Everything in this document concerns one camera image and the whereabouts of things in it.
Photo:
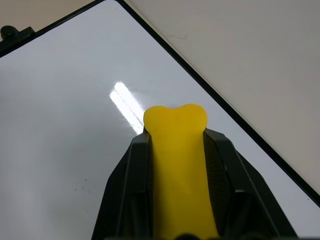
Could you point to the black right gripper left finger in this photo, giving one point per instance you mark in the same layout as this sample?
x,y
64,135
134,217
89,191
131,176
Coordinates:
x,y
127,190

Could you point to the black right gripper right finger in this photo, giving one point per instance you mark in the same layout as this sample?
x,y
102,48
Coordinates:
x,y
240,190

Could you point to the yellow foam whiteboard eraser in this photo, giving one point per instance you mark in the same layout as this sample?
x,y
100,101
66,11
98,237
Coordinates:
x,y
180,162

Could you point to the black framed tabletop whiteboard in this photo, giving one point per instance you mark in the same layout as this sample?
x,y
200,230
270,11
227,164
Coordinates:
x,y
62,100

